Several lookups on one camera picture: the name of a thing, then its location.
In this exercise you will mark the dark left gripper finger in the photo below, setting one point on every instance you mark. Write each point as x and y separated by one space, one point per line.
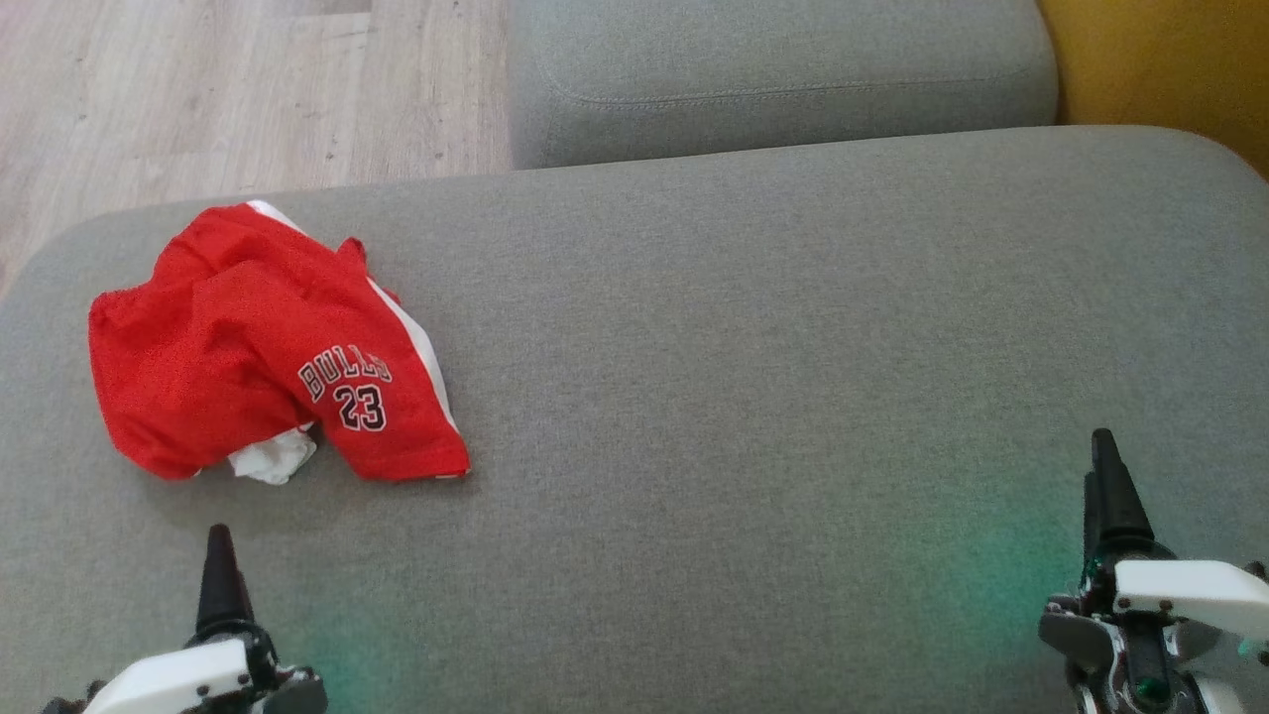
222 595

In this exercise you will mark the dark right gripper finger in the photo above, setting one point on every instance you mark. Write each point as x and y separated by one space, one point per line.
1115 506

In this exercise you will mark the red Bulls basketball shorts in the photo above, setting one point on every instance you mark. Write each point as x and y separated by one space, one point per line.
248 327

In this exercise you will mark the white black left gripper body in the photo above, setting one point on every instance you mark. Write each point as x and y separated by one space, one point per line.
178 679

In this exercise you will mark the red Bulls basketball jersey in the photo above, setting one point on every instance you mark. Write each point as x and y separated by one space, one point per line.
270 459

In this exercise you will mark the yellow fabric surface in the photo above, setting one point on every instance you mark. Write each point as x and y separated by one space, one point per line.
1170 69

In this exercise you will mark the large grey sofa seat cushion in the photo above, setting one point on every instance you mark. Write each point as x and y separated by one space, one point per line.
744 397

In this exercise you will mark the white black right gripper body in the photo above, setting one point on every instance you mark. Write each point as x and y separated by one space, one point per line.
1190 590

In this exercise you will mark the small grey sofa cushion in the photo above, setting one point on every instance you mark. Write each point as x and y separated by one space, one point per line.
773 69

